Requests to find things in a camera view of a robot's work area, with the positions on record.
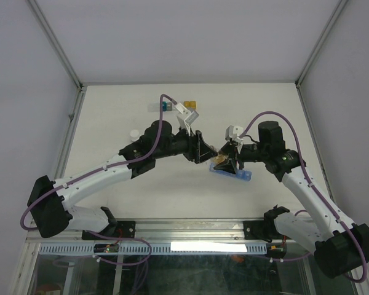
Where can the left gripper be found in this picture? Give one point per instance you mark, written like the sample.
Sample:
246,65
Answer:
198,151

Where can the aluminium front rail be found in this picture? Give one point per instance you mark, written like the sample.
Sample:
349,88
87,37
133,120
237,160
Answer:
167,230

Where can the left aluminium frame post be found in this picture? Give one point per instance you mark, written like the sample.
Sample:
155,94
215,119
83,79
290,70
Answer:
50,35

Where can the right aluminium frame post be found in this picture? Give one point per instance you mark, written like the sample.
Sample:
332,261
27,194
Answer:
321,40

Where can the grey slotted cable duct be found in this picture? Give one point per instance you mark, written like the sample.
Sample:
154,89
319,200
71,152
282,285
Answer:
83,249

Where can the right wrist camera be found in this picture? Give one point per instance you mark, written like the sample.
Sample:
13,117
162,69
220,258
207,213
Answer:
233,133

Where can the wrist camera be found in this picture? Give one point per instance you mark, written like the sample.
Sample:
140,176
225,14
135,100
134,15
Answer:
233,133
185,117

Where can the amber pill bottle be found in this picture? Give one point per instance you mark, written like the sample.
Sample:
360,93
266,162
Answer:
220,158

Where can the blue weekly pill organizer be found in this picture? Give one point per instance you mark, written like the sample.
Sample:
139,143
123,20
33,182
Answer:
243,175

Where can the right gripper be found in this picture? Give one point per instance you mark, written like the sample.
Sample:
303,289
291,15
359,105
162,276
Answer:
229,147

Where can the aluminium frame post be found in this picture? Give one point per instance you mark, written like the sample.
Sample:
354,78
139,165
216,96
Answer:
50,35
321,40

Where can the white cap pill bottle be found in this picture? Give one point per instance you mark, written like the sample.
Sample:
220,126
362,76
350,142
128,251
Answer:
134,135

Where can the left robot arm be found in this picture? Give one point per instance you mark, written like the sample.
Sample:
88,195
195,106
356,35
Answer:
53,204

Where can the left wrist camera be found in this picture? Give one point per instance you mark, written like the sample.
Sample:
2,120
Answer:
185,117

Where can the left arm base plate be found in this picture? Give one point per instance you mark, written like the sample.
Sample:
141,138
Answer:
122,229

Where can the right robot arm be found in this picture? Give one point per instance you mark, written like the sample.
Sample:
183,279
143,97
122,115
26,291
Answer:
338,244

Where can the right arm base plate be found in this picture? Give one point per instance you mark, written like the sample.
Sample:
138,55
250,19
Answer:
261,229

